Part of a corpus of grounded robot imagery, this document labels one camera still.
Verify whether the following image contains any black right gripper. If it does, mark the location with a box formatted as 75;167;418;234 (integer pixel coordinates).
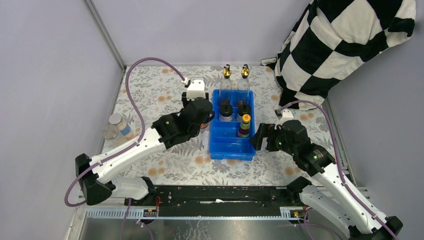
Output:
247;122;297;157

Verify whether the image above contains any black lid spice jar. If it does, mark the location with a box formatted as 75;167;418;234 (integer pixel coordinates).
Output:
219;102;233;122
236;101;252;122

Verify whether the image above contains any glass oil bottle gold spout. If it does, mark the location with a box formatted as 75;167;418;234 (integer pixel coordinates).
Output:
219;64;233;105

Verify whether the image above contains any blue plastic divided bin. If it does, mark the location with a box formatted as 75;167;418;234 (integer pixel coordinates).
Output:
209;89;257;161

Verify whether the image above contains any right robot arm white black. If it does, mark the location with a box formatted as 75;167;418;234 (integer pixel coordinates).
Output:
249;120;403;240

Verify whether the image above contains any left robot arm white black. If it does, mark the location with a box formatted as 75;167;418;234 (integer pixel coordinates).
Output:
75;97;215;206

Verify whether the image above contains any floral table mat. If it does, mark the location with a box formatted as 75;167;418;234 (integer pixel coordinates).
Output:
93;65;339;187

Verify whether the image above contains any silver lid spice jar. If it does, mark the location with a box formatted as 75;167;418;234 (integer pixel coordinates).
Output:
108;112;135;140

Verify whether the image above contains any black white checkered cloth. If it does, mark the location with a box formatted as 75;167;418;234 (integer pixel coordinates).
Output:
261;0;416;111

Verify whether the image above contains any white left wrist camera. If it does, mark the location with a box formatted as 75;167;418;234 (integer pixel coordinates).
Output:
181;76;207;101

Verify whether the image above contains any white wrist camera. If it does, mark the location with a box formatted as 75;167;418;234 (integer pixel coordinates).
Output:
181;76;207;101
274;109;294;122

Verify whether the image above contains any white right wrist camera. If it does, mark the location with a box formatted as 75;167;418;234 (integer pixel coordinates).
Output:
274;109;294;122

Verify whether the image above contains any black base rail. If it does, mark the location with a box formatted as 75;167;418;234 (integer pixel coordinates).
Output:
124;176;312;217

